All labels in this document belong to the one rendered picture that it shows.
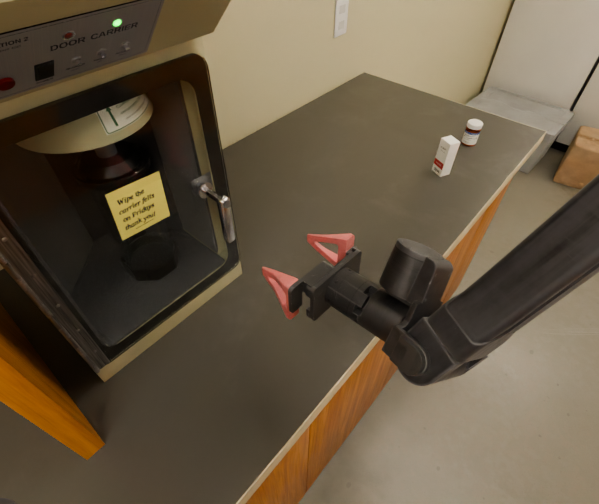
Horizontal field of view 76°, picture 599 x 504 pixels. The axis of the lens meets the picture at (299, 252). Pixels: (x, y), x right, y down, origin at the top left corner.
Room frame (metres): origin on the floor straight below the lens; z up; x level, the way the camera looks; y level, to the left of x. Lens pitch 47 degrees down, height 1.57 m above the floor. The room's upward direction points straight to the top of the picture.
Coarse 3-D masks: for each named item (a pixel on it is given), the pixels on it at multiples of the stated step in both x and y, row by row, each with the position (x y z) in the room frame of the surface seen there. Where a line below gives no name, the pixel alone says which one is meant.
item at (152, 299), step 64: (192, 64) 0.49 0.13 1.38; (0, 128) 0.32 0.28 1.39; (64, 128) 0.36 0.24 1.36; (128, 128) 0.41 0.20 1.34; (192, 128) 0.47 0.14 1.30; (0, 192) 0.30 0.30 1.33; (64, 192) 0.34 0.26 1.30; (192, 192) 0.45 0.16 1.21; (64, 256) 0.31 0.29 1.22; (128, 256) 0.36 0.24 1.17; (192, 256) 0.43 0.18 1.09; (128, 320) 0.33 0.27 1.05
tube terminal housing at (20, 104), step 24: (168, 48) 0.48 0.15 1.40; (192, 48) 0.50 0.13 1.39; (96, 72) 0.41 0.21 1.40; (120, 72) 0.43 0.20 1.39; (24, 96) 0.36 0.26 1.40; (48, 96) 0.37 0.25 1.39; (240, 264) 0.52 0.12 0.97; (216, 288) 0.47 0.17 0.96; (192, 312) 0.42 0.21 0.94; (120, 360) 0.31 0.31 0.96
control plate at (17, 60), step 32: (160, 0) 0.38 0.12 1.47; (32, 32) 0.30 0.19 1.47; (64, 32) 0.32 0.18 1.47; (96, 32) 0.35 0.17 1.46; (128, 32) 0.38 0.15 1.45; (0, 64) 0.30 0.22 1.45; (32, 64) 0.32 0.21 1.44; (64, 64) 0.35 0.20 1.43; (96, 64) 0.38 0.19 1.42; (0, 96) 0.31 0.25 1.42
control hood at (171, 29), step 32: (0, 0) 0.27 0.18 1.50; (32, 0) 0.29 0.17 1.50; (64, 0) 0.31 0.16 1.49; (96, 0) 0.33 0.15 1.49; (128, 0) 0.36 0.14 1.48; (192, 0) 0.42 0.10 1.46; (224, 0) 0.46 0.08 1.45; (0, 32) 0.28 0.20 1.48; (160, 32) 0.42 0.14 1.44; (192, 32) 0.46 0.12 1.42
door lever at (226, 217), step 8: (208, 184) 0.47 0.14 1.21; (200, 192) 0.46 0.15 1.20; (208, 192) 0.46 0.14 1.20; (216, 200) 0.44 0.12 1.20; (224, 200) 0.44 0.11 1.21; (224, 208) 0.43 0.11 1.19; (224, 216) 0.43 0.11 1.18; (224, 224) 0.43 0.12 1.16; (232, 224) 0.44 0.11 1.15; (224, 232) 0.44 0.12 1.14; (232, 232) 0.44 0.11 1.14; (232, 240) 0.44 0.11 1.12
